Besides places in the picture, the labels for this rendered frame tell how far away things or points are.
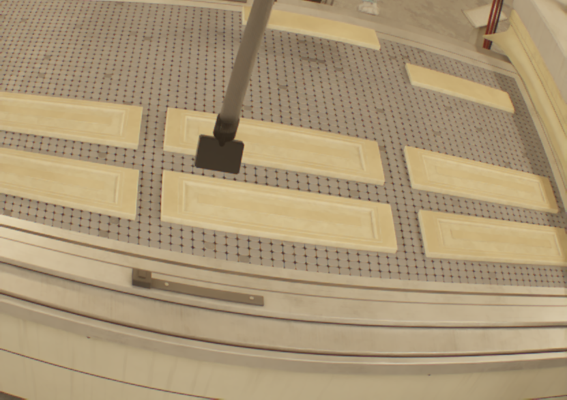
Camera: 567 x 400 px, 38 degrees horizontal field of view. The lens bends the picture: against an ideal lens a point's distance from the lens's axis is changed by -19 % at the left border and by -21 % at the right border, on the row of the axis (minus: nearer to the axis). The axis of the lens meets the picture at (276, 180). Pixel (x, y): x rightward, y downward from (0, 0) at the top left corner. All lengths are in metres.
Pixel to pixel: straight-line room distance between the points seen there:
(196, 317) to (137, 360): 0.24
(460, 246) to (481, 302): 0.24
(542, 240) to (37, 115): 1.74
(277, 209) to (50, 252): 0.71
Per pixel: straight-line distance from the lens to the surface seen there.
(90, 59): 3.23
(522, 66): 4.15
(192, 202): 2.70
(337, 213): 2.81
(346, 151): 3.03
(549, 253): 3.07
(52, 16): 3.51
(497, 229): 3.03
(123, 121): 2.92
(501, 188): 3.20
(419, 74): 3.58
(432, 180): 3.07
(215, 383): 2.59
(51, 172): 2.70
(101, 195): 2.66
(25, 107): 2.95
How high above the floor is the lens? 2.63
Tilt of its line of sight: 38 degrees down
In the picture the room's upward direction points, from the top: 17 degrees clockwise
